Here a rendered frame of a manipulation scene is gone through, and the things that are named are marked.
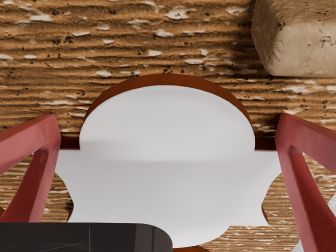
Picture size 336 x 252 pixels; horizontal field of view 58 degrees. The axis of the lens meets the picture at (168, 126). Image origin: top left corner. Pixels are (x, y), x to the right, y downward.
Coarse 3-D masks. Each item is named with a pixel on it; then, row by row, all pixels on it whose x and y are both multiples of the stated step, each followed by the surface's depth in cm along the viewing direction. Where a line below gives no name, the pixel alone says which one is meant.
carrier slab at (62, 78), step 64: (0, 0) 9; (64, 0) 9; (128, 0) 9; (192, 0) 9; (0, 64) 11; (64, 64) 11; (128, 64) 11; (192, 64) 11; (256, 64) 11; (0, 128) 14; (64, 128) 14; (256, 128) 13; (0, 192) 18; (64, 192) 18; (320, 192) 17
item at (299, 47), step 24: (264, 0) 8; (288, 0) 8; (312, 0) 8; (264, 24) 8; (288, 24) 7; (312, 24) 7; (264, 48) 8; (288, 48) 7; (312, 48) 7; (288, 72) 8; (312, 72) 8
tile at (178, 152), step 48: (144, 96) 11; (192, 96) 11; (96, 144) 13; (144, 144) 13; (192, 144) 13; (240, 144) 13; (96, 192) 16; (144, 192) 16; (192, 192) 16; (240, 192) 16; (192, 240) 20
